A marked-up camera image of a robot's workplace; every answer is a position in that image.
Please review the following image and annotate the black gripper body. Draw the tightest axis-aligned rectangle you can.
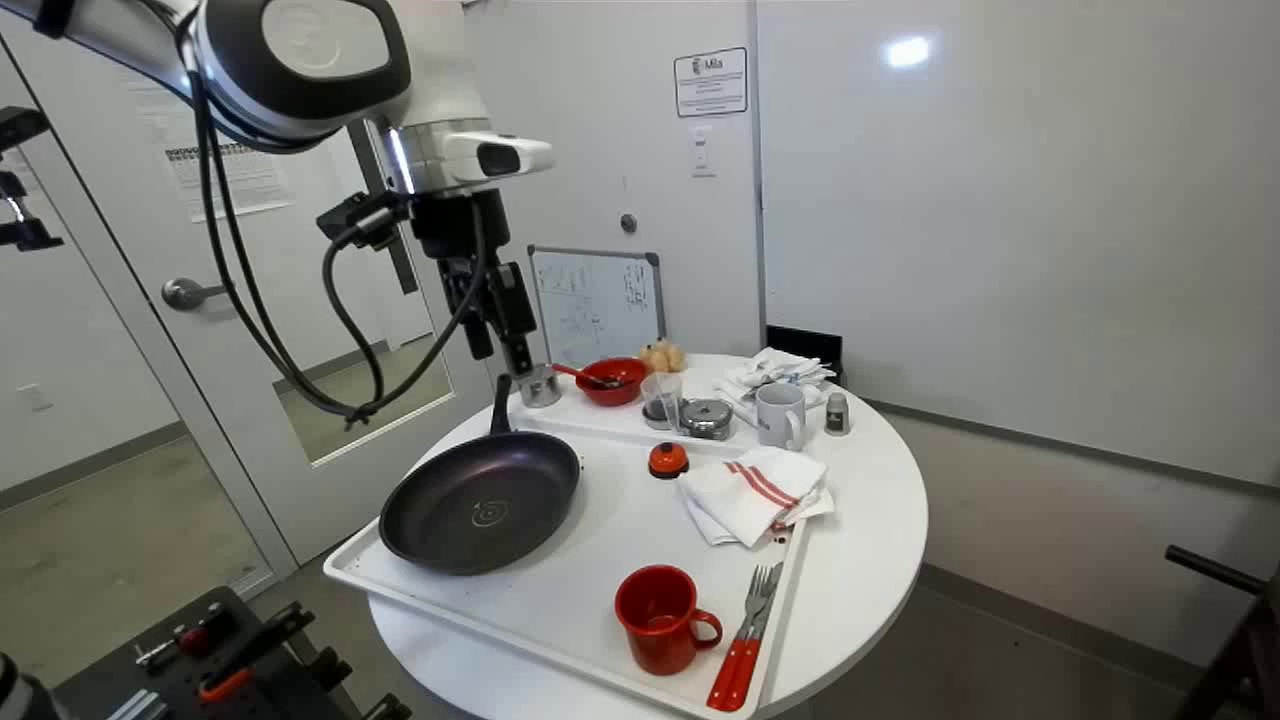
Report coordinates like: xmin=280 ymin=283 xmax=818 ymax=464
xmin=413 ymin=191 xmax=537 ymax=360

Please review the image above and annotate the white red-striped towel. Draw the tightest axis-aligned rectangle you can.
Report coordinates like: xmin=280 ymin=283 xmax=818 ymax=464
xmin=677 ymin=449 xmax=836 ymax=546

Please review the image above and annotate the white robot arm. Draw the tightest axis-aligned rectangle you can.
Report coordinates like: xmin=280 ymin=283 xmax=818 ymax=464
xmin=0 ymin=0 xmax=550 ymax=377

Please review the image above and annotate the black frying pan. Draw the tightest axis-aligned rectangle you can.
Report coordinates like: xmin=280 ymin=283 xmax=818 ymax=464
xmin=379 ymin=377 xmax=578 ymax=576

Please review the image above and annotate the small whiteboard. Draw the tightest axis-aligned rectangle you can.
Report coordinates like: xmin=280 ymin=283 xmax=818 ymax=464
xmin=526 ymin=243 xmax=665 ymax=366

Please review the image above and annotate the red bowl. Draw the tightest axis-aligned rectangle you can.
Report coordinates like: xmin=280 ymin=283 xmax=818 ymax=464
xmin=562 ymin=354 xmax=647 ymax=408

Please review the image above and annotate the glass jar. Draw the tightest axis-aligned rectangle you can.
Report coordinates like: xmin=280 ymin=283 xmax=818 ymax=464
xmin=639 ymin=372 xmax=685 ymax=427

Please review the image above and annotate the small orange round object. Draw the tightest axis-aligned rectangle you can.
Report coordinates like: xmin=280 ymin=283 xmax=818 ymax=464
xmin=647 ymin=443 xmax=687 ymax=481

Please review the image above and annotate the metal round tin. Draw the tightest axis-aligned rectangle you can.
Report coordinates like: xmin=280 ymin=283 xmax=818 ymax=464
xmin=681 ymin=398 xmax=733 ymax=440

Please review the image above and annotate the white mug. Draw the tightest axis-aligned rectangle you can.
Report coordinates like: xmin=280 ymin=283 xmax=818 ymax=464
xmin=755 ymin=384 xmax=814 ymax=452

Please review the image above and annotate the white tray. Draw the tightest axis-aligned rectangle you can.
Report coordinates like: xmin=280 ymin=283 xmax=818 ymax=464
xmin=325 ymin=398 xmax=809 ymax=720

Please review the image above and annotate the red mug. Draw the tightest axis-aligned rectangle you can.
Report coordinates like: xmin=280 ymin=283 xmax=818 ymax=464
xmin=610 ymin=565 xmax=723 ymax=674

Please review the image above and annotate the wall light switch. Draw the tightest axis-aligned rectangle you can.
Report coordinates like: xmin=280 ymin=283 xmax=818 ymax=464
xmin=687 ymin=124 xmax=716 ymax=181

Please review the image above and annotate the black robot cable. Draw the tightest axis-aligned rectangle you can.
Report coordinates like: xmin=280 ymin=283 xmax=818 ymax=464
xmin=193 ymin=91 xmax=492 ymax=432

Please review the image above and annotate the wall sign placard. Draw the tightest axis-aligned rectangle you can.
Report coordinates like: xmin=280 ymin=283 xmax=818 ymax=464
xmin=673 ymin=49 xmax=748 ymax=118

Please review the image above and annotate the door handle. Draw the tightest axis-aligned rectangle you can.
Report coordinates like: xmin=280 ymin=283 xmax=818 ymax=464
xmin=158 ymin=277 xmax=229 ymax=310

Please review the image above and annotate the orange-handled clamp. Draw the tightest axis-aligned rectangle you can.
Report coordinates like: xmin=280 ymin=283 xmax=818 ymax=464
xmin=196 ymin=599 xmax=312 ymax=708

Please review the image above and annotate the red-handled knife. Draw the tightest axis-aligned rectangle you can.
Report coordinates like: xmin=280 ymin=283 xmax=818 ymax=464
xmin=706 ymin=565 xmax=780 ymax=711

